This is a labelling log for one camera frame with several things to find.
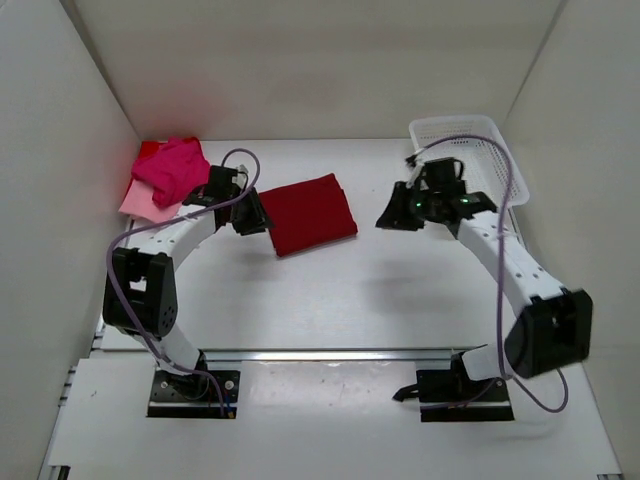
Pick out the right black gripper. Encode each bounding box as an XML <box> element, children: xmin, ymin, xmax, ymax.
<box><xmin>375</xmin><ymin>183</ymin><xmax>440</xmax><ymax>234</ymax></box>

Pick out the dark red t shirt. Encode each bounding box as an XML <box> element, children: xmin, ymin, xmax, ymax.
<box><xmin>259</xmin><ymin>173</ymin><xmax>358</xmax><ymax>258</ymax></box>

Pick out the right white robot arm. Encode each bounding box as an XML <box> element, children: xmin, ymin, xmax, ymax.
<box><xmin>376</xmin><ymin>155</ymin><xmax>593</xmax><ymax>401</ymax></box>

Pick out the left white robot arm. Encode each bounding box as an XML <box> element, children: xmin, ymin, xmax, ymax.
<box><xmin>102</xmin><ymin>165</ymin><xmax>273</xmax><ymax>398</ymax></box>

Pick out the magenta folded t shirt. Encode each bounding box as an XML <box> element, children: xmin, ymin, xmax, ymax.
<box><xmin>131</xmin><ymin>141</ymin><xmax>210</xmax><ymax>208</ymax></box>

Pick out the white plastic mesh basket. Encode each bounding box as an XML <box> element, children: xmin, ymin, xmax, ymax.
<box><xmin>409</xmin><ymin>114</ymin><xmax>509</xmax><ymax>205</ymax></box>

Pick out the light pink folded t shirt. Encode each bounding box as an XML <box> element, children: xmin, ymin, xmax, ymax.
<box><xmin>118</xmin><ymin>180</ymin><xmax>186</xmax><ymax>223</ymax></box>

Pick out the bright red folded t shirt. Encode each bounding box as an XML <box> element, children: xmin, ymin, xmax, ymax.
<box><xmin>136</xmin><ymin>137</ymin><xmax>199</xmax><ymax>162</ymax></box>

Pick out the aluminium rail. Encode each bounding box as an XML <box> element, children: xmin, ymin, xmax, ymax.
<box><xmin>204</xmin><ymin>348</ymin><xmax>458</xmax><ymax>362</ymax></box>

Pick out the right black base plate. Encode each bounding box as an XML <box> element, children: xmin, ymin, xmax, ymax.
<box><xmin>392</xmin><ymin>352</ymin><xmax>515</xmax><ymax>423</ymax></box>

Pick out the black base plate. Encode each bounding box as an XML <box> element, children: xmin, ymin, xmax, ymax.
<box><xmin>147</xmin><ymin>368</ymin><xmax>241</xmax><ymax>420</ymax></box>
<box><xmin>392</xmin><ymin>352</ymin><xmax>515</xmax><ymax>423</ymax></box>

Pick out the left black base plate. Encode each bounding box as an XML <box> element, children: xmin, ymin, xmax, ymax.
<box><xmin>147</xmin><ymin>368</ymin><xmax>241</xmax><ymax>420</ymax></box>

